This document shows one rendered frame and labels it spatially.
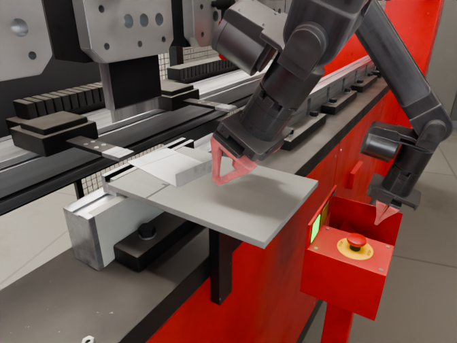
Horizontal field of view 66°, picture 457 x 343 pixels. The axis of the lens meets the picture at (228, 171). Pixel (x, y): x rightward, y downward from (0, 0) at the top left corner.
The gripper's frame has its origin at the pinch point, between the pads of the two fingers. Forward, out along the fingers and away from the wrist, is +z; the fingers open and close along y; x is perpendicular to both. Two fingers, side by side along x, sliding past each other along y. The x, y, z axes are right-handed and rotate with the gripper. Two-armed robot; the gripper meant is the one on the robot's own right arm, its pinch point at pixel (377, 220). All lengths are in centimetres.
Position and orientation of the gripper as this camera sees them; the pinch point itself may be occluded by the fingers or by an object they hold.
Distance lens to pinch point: 86.3
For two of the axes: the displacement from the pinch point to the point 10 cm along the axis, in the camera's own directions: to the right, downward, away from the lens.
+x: -5.0, 3.8, -7.8
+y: -8.5, -4.1, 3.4
